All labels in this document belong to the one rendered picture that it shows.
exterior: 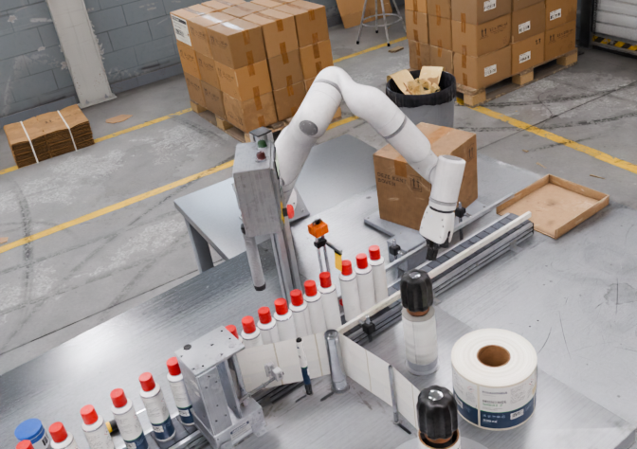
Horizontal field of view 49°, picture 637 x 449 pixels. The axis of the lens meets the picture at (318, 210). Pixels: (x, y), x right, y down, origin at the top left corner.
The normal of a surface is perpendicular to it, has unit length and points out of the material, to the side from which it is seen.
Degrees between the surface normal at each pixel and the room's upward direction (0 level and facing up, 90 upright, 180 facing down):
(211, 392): 90
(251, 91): 92
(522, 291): 0
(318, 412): 0
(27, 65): 90
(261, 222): 90
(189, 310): 0
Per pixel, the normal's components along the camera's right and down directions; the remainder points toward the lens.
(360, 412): -0.14, -0.85
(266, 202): 0.04, 0.50
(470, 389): -0.72, 0.43
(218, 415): 0.60, 0.33
